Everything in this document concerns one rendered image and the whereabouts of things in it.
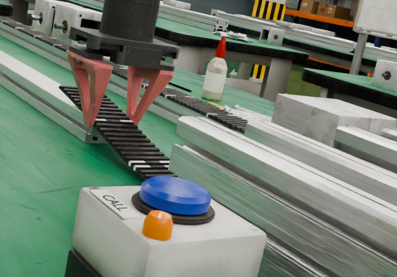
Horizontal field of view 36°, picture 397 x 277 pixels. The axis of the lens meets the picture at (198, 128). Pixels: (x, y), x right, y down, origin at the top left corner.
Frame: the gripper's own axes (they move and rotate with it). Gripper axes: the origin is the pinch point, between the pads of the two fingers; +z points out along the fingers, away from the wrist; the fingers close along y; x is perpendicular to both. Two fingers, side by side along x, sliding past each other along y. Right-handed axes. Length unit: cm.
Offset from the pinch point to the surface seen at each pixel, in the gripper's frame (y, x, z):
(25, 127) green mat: -6.8, 6.3, 3.0
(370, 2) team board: 276, 193, -32
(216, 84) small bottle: 37.5, 29.6, 0.1
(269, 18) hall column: 543, 571, -5
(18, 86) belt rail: -1.6, 23.8, 2.1
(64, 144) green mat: -4.8, 0.4, 3.0
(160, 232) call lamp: -16.2, -34.6, -3.4
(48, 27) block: 28, 87, 0
